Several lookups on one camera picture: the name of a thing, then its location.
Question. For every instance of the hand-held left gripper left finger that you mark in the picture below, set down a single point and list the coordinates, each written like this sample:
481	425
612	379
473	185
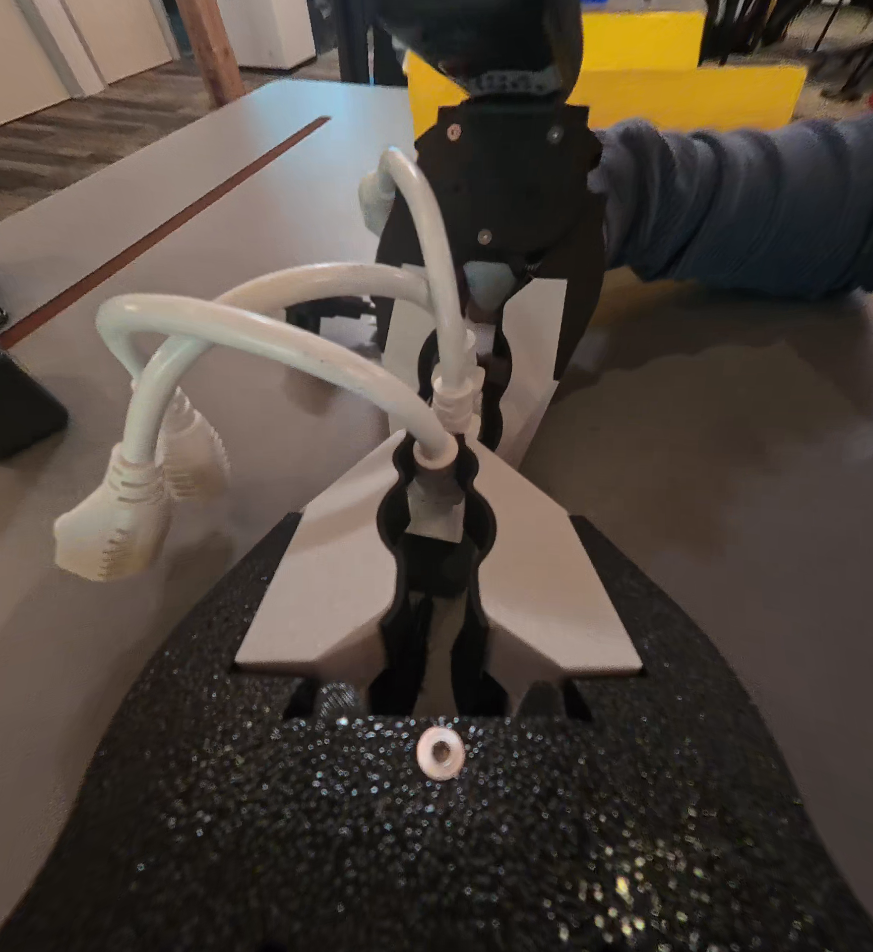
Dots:
317	580

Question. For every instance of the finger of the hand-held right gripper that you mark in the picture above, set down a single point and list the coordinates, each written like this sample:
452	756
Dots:
407	312
533	349

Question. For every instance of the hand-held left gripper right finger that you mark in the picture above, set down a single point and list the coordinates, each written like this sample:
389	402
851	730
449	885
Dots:
555	595

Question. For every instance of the person's right forearm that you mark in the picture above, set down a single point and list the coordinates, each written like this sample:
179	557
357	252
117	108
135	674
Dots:
764	201

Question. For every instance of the yellow plastic bin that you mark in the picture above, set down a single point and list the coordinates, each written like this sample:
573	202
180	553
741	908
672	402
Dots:
645	37
667	100

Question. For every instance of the white recycling bin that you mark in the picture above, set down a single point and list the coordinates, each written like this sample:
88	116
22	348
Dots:
273	30

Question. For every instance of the white door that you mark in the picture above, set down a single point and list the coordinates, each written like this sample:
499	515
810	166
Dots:
5	59
124	37

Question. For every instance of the wooden post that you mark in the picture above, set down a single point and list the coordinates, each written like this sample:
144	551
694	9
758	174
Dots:
209	52

